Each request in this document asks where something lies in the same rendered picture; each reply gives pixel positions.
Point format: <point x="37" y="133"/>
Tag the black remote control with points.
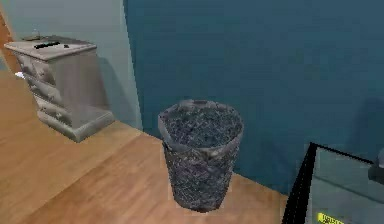
<point x="46" y="45"/>

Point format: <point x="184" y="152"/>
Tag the small dark object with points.
<point x="66" y="46"/>

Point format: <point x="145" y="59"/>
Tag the grey mesh waste bin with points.
<point x="201" y="160"/>

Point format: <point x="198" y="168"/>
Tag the brown wooden door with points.
<point x="6" y="46"/>

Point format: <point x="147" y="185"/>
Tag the clear glass bottle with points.
<point x="34" y="34"/>

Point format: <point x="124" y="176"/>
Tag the grey chest of drawers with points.
<point x="71" y="90"/>

